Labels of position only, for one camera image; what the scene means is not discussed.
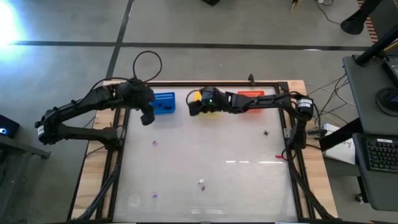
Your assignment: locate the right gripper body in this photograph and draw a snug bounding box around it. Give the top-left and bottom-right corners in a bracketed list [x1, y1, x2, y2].
[198, 86, 233, 114]

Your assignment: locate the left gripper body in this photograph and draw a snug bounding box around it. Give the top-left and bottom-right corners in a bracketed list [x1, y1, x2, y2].
[136, 85, 155, 110]

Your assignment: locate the yellow plastic basket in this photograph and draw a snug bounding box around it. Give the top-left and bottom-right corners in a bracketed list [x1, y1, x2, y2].
[193, 90, 222, 115]

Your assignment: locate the blue plastic basket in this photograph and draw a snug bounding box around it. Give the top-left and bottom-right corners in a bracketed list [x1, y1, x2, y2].
[149, 91, 177, 115]

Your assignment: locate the orange plastic basket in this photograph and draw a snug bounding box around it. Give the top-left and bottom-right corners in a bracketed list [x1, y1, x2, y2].
[237, 90, 266, 113]

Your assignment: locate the black desk leg bar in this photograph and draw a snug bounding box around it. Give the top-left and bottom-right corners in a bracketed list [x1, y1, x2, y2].
[318, 117, 355, 152]

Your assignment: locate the grey side table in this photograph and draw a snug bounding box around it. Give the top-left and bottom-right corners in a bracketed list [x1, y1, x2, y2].
[0, 134, 52, 218]

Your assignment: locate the black box with blue light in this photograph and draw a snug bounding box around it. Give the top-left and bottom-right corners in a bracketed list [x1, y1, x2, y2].
[0, 114, 20, 139]

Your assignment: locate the white box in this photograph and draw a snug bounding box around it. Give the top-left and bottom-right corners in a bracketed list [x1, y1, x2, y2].
[322, 123, 357, 166]

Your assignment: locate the grey desk with monitor base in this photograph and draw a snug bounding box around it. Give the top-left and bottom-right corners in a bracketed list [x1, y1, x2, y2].
[343, 54, 398, 135]

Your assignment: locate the black stand foot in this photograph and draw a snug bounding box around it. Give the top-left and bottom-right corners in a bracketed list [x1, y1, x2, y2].
[340, 0, 384, 35]

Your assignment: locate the round black monitor base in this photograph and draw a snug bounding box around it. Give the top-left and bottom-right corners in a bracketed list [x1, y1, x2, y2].
[375, 86, 398, 118]

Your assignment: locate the red white striped mat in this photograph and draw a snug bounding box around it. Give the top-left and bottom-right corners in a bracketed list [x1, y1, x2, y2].
[356, 0, 379, 38]

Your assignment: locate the backlit computer keyboard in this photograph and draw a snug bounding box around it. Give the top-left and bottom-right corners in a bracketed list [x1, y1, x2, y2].
[365, 138, 398, 174]

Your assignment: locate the grey desk with keyboard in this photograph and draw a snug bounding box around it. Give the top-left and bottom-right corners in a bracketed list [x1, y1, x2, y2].
[352, 133, 398, 212]

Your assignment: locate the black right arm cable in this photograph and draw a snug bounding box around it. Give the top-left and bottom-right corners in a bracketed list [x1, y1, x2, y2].
[185, 89, 203, 108]

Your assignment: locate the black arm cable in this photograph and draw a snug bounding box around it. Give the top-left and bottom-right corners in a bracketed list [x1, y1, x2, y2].
[90, 50, 163, 94]
[185, 89, 203, 108]

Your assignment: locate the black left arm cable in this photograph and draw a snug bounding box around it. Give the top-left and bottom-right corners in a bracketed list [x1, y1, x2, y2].
[90, 50, 163, 94]

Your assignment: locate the loose floor cable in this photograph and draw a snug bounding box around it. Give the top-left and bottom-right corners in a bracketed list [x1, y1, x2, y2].
[306, 73, 351, 129]

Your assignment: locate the black floor cable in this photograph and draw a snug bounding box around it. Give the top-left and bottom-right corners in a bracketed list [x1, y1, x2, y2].
[310, 0, 343, 26]

